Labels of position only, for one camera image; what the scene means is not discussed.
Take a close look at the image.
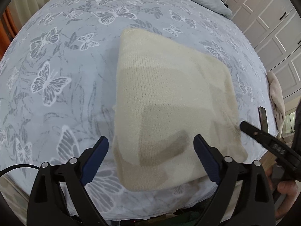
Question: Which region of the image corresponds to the beige cloth on bed edge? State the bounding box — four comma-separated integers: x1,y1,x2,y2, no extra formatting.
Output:
266,71,285,138

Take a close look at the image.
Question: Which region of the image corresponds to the cream knitted sweater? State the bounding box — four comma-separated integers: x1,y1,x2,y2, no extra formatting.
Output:
113,29,247,191

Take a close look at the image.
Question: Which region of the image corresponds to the black cable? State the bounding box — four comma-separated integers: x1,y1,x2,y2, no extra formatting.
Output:
0,164,41,177

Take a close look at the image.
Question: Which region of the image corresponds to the person's right hand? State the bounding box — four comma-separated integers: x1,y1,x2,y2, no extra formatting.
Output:
275,181,299,220

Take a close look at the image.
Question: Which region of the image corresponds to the white panelled wardrobe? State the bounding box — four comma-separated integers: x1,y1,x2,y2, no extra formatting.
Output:
224,0,300,101

